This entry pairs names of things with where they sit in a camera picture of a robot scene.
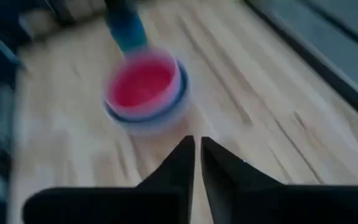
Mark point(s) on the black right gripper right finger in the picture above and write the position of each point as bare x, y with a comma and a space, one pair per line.
247, 202

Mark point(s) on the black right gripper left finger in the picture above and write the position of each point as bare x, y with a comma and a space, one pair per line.
166, 202

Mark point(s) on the red translucent bowl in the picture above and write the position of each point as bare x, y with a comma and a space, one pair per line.
141, 84

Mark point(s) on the blue plastic cup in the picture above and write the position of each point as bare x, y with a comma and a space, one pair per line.
126, 28

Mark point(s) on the black table edge rail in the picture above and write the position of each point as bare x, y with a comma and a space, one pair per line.
337, 77

